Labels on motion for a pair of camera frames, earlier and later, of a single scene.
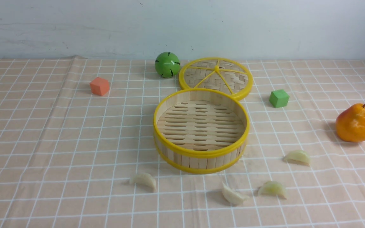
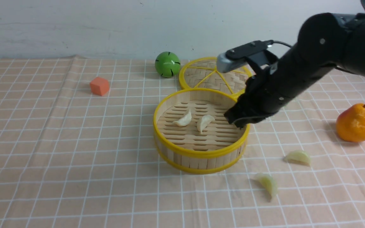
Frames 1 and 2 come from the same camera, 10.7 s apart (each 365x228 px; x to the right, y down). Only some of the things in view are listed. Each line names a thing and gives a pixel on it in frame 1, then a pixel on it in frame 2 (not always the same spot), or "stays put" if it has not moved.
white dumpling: [144, 178] -> [185, 120]
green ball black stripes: [167, 64] stays put
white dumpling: [232, 197] -> [203, 122]
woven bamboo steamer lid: [228, 75] stays put
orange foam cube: [99, 86] stays put
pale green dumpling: [297, 156] stays put
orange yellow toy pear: [355, 123] stays put
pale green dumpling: [273, 187] -> [271, 182]
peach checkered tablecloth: [38, 149] stays put
